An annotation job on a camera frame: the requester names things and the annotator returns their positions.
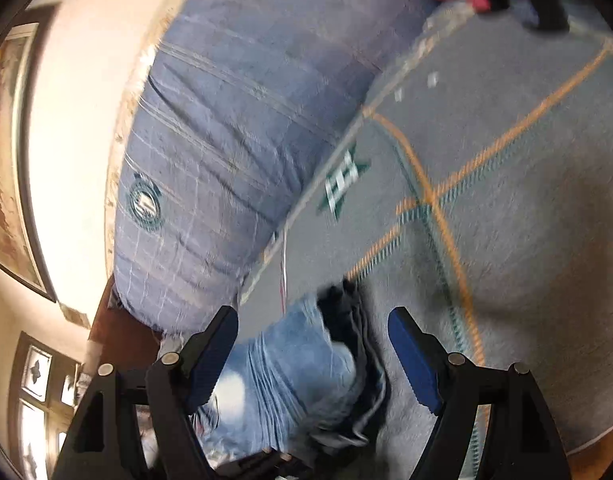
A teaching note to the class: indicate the blue plaid pillow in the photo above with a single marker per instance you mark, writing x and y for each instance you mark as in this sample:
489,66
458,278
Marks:
243,102

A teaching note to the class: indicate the grey patterned bed sheet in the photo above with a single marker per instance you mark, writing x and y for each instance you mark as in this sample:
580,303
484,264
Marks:
475,189

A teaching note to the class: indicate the dark brown wooden headboard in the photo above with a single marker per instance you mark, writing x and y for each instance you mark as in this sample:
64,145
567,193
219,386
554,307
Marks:
116,337

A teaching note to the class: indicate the framed wall picture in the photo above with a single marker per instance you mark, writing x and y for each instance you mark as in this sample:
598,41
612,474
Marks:
21,256

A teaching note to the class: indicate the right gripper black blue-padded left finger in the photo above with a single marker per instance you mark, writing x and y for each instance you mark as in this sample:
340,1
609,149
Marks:
103,440

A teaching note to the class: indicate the wooden glass-pane door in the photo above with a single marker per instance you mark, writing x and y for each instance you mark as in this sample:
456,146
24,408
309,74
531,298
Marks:
41,405

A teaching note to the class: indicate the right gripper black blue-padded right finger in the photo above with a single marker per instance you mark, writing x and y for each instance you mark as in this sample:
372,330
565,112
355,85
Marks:
522,440

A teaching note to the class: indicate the blue denim jeans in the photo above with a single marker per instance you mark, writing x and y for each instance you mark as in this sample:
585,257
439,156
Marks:
311,385

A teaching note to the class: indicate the black object on bed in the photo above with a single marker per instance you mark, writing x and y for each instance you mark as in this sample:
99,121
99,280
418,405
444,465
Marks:
541,2

